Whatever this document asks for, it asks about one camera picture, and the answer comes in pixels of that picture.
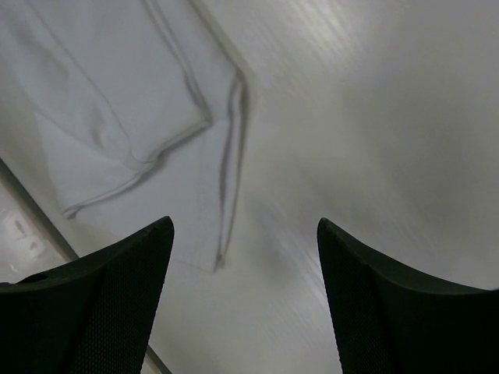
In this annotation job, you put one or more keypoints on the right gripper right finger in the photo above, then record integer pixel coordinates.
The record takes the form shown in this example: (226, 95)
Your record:
(391, 318)

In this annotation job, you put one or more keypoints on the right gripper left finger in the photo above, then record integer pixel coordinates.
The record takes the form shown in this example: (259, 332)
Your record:
(92, 315)

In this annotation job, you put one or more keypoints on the white skirt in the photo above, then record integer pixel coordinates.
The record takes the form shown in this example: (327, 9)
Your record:
(116, 113)

